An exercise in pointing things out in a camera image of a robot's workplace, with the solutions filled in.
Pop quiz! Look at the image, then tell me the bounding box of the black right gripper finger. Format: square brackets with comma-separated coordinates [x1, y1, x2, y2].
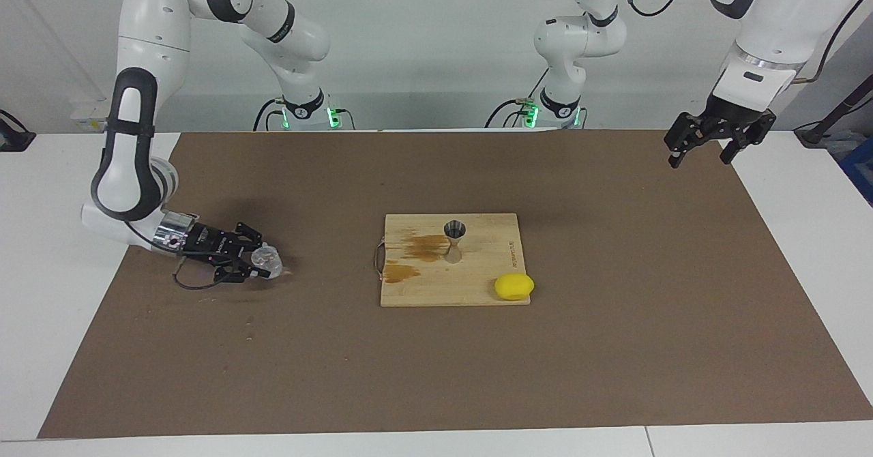
[231, 222, 264, 248]
[213, 256, 273, 286]

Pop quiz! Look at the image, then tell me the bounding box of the small clear glass cup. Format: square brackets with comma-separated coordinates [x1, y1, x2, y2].
[250, 244, 283, 280]

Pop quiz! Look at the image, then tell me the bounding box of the yellow lemon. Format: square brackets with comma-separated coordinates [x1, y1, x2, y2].
[494, 273, 535, 302]

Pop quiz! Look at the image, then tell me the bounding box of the wooden cutting board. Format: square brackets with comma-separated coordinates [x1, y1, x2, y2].
[374, 213, 531, 308]

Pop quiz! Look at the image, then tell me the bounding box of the steel double jigger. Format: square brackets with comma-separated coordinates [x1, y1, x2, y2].
[444, 220, 469, 265]

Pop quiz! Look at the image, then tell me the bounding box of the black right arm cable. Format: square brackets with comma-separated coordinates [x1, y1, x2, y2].
[145, 226, 227, 291]

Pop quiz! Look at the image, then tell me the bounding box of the brown table mat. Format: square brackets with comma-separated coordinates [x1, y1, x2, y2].
[38, 128, 873, 439]

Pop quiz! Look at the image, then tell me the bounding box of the white wall socket strip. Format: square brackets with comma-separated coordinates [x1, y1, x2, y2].
[70, 99, 137, 134]

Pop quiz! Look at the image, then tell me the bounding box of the black right base cable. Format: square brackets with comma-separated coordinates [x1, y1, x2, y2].
[252, 98, 284, 132]

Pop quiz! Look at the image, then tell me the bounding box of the black base cable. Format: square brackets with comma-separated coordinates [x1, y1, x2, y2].
[484, 65, 548, 129]
[252, 98, 284, 132]

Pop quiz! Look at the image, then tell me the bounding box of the black left base cable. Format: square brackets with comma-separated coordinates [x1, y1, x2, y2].
[484, 65, 548, 129]

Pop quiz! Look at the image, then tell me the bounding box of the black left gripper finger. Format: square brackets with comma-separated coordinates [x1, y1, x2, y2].
[665, 111, 708, 170]
[722, 115, 778, 166]

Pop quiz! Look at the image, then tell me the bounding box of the black stand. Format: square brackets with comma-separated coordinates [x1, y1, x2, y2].
[795, 75, 873, 148]

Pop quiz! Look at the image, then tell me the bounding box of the black object on table edge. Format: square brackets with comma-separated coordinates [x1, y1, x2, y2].
[0, 109, 36, 152]

